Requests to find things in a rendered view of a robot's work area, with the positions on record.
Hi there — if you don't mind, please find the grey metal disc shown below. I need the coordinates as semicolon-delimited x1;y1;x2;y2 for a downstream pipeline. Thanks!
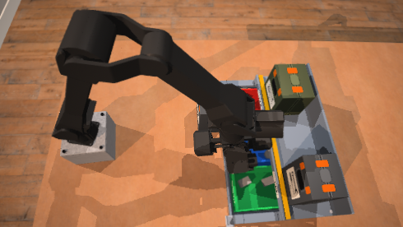
264;150;270;159

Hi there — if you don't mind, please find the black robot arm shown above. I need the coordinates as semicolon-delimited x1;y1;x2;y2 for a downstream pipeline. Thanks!
52;10;285;174

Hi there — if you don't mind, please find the yellow long thin bar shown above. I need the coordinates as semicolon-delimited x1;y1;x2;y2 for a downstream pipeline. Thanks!
258;75;291;220

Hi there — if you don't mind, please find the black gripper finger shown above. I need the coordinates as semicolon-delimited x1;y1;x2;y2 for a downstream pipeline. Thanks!
209;132;217;155
248;141;257;151

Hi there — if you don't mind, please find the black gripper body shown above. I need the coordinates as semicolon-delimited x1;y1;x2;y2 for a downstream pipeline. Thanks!
193;129;272;156

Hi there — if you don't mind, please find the green open bin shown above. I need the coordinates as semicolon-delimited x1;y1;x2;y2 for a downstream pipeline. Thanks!
229;165;279;212

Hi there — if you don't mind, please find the blue bin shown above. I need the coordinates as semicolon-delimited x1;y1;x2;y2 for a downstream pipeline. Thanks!
251;149;271;166

